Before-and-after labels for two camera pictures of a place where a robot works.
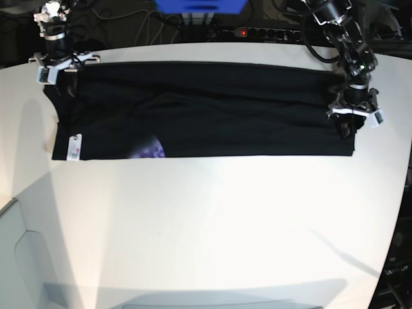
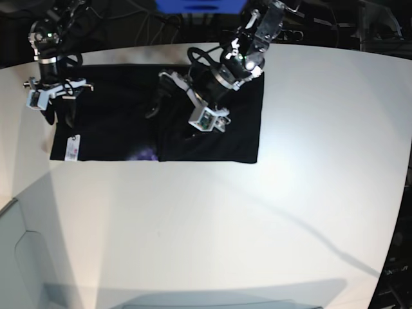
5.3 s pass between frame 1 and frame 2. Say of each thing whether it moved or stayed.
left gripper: moved
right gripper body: moved
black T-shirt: moved
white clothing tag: stayed
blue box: stayed
